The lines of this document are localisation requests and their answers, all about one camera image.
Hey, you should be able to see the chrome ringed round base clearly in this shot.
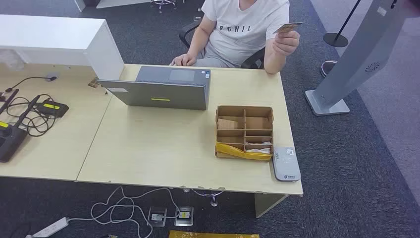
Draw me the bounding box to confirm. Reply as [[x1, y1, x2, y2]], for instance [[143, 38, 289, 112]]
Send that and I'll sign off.
[[319, 60, 338, 79]]

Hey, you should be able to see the floor socket box yellow label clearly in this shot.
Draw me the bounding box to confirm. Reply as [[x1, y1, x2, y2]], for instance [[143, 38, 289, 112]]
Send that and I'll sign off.
[[174, 206, 194, 227]]

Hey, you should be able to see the grey card reader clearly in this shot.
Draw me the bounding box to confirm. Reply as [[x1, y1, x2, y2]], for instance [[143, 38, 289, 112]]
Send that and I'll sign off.
[[272, 146, 302, 182]]

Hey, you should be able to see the black router with antennas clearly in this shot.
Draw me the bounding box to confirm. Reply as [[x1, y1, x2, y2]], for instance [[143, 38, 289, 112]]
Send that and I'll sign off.
[[0, 88, 42, 164]]

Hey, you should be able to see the black coiled cable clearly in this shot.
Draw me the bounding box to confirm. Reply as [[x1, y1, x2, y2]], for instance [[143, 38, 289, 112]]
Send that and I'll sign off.
[[5, 94, 57, 137]]

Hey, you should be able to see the white desk shelf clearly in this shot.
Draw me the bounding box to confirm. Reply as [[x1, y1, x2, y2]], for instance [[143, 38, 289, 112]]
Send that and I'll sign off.
[[0, 14, 125, 81]]

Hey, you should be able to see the grey kiosk stand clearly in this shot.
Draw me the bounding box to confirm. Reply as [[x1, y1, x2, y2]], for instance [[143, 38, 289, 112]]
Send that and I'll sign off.
[[304, 0, 420, 117]]

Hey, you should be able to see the black power adapter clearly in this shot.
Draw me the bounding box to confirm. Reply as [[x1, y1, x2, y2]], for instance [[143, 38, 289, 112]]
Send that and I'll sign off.
[[36, 100, 69, 118]]

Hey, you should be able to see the person's left hand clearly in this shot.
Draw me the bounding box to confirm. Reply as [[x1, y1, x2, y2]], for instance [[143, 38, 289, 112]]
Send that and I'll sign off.
[[272, 29, 301, 57]]

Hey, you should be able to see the black gooseneck cable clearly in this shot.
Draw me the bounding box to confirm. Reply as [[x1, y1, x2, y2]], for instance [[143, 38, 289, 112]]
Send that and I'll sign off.
[[4, 76, 58, 93]]

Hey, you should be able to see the chrome stool base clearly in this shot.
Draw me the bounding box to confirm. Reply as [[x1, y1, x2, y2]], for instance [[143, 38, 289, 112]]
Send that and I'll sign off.
[[150, 0, 178, 14]]

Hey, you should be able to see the white power cable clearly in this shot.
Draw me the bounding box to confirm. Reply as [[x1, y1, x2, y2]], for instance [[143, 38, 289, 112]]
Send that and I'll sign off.
[[67, 186, 182, 238]]

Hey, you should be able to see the black office chair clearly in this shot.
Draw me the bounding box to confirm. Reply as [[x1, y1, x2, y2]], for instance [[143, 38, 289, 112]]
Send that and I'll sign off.
[[178, 19, 266, 69]]

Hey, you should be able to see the grey laptop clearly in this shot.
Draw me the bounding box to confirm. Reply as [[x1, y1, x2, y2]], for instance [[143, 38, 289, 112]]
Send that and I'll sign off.
[[97, 65, 211, 112]]

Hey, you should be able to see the person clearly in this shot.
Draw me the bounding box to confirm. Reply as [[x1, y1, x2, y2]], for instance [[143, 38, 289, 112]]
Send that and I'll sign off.
[[170, 0, 304, 75]]

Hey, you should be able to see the person's right hand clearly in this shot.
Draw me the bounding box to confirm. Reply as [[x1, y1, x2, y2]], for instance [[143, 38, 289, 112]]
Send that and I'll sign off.
[[170, 53, 198, 67]]

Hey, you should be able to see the black stanchion post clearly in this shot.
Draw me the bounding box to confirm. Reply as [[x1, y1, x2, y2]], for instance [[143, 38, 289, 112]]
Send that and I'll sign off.
[[323, 0, 362, 48]]

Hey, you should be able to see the white power strip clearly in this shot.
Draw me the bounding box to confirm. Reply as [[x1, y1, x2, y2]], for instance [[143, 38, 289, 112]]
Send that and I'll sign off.
[[25, 217, 70, 238]]

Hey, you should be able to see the yellow floor tape strip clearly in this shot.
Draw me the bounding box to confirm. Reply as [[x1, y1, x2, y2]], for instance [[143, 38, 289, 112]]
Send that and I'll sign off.
[[169, 230, 260, 238]]

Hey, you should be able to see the cardboard divider box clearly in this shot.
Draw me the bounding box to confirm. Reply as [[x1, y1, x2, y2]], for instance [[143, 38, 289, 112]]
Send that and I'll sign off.
[[214, 105, 274, 162]]

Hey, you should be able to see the beige desk leg panel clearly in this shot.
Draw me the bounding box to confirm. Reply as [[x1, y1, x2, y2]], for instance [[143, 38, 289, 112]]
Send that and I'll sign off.
[[254, 193, 289, 219]]

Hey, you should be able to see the yellow plastic strip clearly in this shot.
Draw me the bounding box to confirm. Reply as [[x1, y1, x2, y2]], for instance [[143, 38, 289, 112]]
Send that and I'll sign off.
[[215, 142, 273, 162]]

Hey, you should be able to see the gold ID card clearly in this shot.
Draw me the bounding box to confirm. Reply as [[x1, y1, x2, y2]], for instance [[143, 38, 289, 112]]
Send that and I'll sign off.
[[273, 22, 303, 34]]

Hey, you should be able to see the silver floor socket box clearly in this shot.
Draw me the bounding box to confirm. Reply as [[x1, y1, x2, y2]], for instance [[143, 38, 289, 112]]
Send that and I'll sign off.
[[148, 206, 168, 228]]

